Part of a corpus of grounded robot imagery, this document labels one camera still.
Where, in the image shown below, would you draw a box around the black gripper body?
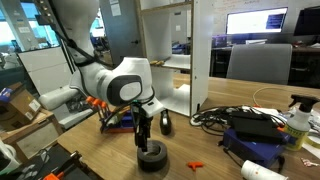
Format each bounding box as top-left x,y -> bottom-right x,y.
131,98 -> 164,132

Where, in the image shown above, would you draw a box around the black duct tape roll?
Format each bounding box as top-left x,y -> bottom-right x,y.
137,140 -> 168,172

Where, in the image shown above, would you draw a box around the yellow handled scissors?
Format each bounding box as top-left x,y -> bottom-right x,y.
149,60 -> 165,66

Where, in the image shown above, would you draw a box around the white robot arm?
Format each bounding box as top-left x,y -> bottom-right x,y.
33,0 -> 163,151

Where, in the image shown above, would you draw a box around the white wooden shelf unit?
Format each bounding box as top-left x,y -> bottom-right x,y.
138,0 -> 214,116

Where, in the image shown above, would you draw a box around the blue hex key holder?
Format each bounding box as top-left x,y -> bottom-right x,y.
100,110 -> 134,133

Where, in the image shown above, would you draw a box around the small orange hex key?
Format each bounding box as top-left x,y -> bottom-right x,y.
187,161 -> 204,171

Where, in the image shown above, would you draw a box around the black power adapter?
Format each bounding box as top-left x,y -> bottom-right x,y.
228,112 -> 287,145

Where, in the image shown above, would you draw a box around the white paper cup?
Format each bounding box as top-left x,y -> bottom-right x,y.
241,160 -> 288,180

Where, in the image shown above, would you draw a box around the blue box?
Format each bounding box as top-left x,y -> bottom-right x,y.
221,128 -> 286,168

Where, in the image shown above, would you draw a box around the cardboard box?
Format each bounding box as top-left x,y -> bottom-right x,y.
0,82 -> 41,131

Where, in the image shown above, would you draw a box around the grey office chair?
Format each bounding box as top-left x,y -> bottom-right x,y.
226,44 -> 292,85

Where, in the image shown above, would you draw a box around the spray bottle yellow label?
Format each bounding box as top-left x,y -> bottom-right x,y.
284,94 -> 320,151

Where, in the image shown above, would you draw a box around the computer monitor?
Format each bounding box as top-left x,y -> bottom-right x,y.
226,7 -> 288,35

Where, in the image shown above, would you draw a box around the tangled black cables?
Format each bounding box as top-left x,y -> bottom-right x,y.
189,104 -> 288,137

